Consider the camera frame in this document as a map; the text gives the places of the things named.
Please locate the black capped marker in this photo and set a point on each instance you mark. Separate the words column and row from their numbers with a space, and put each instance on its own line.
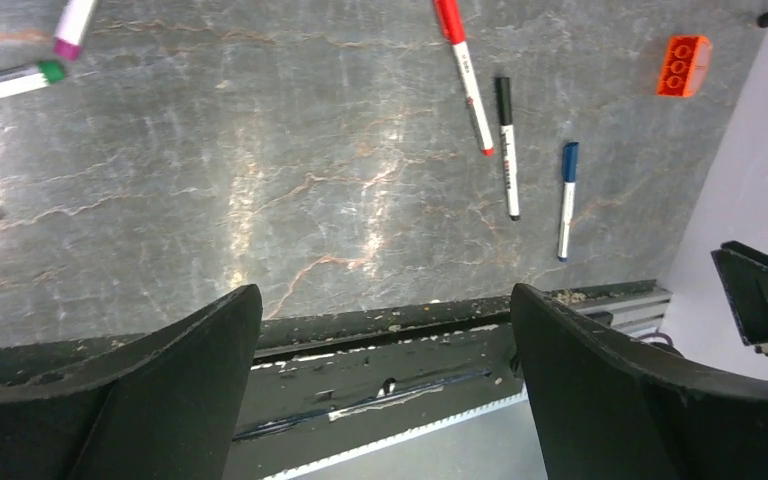
column 507, row 135

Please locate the orange toy brick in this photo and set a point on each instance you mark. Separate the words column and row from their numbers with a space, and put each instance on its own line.
column 685, row 65

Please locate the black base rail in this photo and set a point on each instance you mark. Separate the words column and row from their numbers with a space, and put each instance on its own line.
column 328, row 388

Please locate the purple capped marker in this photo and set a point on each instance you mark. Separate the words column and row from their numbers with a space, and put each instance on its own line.
column 72, row 28

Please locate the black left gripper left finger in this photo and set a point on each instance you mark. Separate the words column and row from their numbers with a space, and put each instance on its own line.
column 161, row 406

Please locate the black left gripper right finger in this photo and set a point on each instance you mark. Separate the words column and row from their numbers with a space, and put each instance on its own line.
column 607, row 406

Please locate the green whiteboard marker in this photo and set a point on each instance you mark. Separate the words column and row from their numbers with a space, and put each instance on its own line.
column 30, row 77

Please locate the red capped marker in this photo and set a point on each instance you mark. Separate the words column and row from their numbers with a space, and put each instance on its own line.
column 453, row 30

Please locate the blue capped marker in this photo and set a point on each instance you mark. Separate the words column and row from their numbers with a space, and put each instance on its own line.
column 569, row 172

